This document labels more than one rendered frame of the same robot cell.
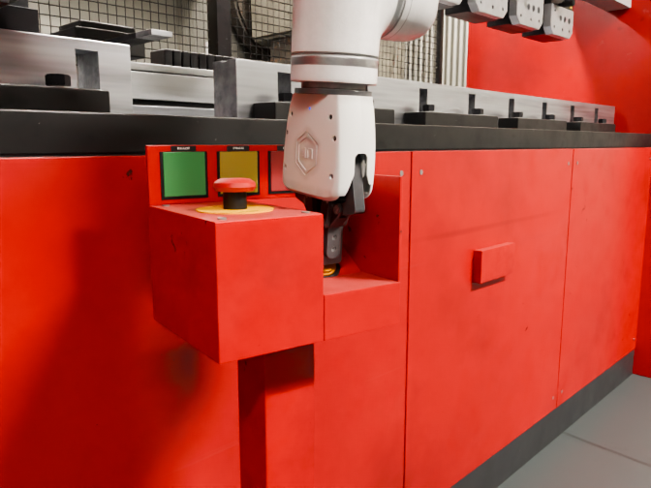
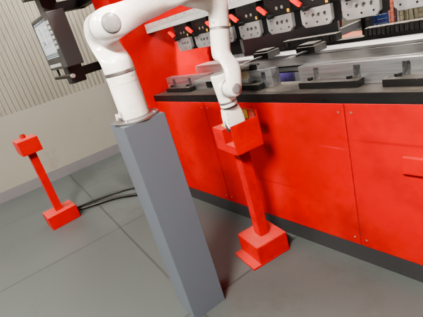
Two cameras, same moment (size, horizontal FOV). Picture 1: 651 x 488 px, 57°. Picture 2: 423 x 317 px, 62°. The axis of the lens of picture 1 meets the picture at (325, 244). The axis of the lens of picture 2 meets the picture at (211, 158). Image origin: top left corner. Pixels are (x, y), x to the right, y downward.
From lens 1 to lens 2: 1.88 m
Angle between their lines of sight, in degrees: 98
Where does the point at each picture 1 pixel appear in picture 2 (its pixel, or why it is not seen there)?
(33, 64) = (254, 77)
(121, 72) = (269, 75)
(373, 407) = (336, 192)
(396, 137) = (332, 98)
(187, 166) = not seen: hidden behind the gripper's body
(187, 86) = (341, 55)
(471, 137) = (392, 97)
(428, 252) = (362, 146)
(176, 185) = not seen: hidden behind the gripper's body
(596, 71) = not seen: outside the picture
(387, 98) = (374, 70)
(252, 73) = (303, 70)
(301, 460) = (243, 173)
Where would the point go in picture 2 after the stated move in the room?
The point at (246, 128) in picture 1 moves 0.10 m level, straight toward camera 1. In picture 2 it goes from (273, 96) to (253, 101)
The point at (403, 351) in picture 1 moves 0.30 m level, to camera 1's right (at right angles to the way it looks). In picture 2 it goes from (350, 180) to (371, 216)
